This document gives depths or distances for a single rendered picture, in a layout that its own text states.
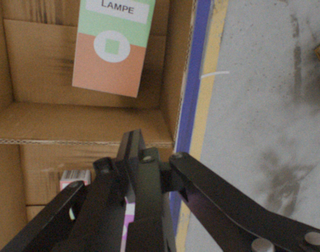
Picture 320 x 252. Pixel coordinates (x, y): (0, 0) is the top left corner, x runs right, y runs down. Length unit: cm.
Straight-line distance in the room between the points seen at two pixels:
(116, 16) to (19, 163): 36
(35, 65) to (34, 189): 28
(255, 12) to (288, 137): 81
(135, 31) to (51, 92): 21
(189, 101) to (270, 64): 115
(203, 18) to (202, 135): 117
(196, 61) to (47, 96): 29
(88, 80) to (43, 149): 21
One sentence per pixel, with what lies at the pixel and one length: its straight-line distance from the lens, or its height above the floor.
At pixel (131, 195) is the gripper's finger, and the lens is 17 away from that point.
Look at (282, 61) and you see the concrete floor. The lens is 168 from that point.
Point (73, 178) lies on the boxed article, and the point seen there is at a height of 92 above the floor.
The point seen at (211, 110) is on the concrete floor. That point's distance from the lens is 157.
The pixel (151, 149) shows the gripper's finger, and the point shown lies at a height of 124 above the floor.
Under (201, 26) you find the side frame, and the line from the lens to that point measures 51.
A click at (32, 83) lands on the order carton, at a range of 55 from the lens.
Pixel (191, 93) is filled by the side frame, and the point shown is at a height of 91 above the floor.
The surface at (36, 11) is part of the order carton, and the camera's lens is 54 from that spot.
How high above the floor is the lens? 140
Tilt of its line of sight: 66 degrees down
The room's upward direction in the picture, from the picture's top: 161 degrees clockwise
